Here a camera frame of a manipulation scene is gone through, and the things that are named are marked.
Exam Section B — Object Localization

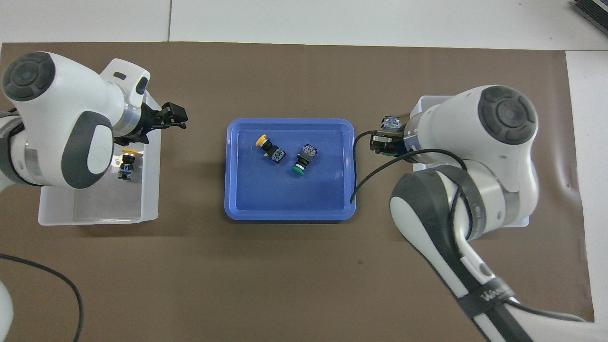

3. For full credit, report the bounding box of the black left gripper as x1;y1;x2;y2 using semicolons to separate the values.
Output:
114;102;189;146

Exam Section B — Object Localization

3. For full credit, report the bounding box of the black velcro cable strap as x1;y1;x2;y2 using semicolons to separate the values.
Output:
457;280;516;320

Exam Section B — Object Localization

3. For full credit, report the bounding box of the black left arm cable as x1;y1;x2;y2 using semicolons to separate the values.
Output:
0;254;84;342

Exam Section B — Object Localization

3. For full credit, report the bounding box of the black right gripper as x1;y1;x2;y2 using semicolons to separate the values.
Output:
370;131;415;157

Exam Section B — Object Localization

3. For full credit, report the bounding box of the translucent white plastic box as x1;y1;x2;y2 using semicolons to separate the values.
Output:
38;90;161;226
409;95;530;228

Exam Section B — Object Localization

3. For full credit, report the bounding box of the blue plastic tray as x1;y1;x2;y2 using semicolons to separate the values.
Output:
224;118;357;222

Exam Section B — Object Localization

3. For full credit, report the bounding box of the green push button switch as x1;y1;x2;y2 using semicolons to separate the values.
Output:
381;115;404;157
291;143;318;175

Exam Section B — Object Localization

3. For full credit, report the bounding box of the brown table mat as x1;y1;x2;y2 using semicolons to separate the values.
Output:
0;42;595;342

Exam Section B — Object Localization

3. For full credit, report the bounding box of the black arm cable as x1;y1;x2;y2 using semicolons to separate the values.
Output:
0;254;84;342
351;131;587;323

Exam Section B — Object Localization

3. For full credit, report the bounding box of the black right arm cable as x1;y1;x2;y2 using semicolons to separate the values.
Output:
351;131;587;323

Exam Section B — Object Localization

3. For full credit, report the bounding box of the yellow push button switch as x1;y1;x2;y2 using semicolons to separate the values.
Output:
118;149;138;181
256;135;286;164

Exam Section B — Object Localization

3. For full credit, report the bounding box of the dark grey ribbed object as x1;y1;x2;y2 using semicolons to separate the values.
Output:
572;0;608;22

